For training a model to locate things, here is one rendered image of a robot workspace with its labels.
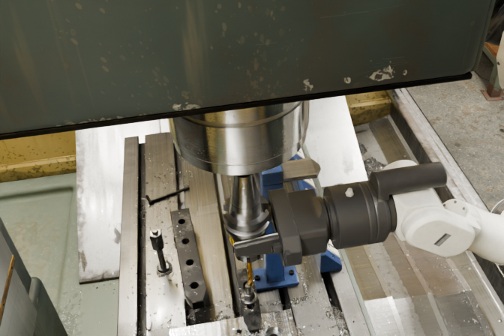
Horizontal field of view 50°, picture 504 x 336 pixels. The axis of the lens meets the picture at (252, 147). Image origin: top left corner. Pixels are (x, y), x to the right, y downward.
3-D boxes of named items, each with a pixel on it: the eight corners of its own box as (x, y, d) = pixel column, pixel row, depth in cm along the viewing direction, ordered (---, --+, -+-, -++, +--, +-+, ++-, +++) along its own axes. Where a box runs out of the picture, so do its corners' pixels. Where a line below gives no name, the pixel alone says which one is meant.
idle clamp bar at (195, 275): (193, 225, 131) (189, 206, 127) (212, 317, 111) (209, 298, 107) (172, 229, 130) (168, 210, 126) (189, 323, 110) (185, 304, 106)
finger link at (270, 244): (232, 240, 71) (279, 232, 72) (235, 255, 73) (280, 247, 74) (234, 249, 70) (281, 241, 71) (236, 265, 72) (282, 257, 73)
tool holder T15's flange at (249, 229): (224, 205, 76) (223, 192, 74) (268, 203, 76) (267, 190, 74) (223, 240, 71) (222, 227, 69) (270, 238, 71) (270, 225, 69)
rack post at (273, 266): (294, 265, 120) (295, 166, 101) (299, 285, 116) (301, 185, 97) (250, 271, 119) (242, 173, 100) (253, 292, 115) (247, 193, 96)
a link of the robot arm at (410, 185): (343, 205, 83) (415, 193, 84) (366, 259, 75) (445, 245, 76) (347, 148, 76) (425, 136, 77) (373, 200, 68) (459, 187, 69)
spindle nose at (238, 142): (177, 96, 70) (163, 10, 62) (301, 90, 69) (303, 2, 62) (164, 182, 57) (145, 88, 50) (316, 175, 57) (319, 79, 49)
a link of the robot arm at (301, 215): (265, 169, 76) (348, 157, 77) (268, 216, 83) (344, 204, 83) (283, 237, 67) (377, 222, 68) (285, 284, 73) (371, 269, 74)
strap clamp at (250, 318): (253, 298, 114) (250, 253, 105) (265, 355, 104) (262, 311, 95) (238, 300, 114) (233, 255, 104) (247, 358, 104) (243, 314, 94)
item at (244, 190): (229, 197, 73) (226, 160, 69) (262, 196, 73) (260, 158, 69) (229, 221, 70) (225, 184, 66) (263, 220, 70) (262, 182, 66)
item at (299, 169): (316, 158, 101) (316, 155, 100) (323, 178, 97) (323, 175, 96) (279, 163, 100) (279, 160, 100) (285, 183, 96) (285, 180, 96)
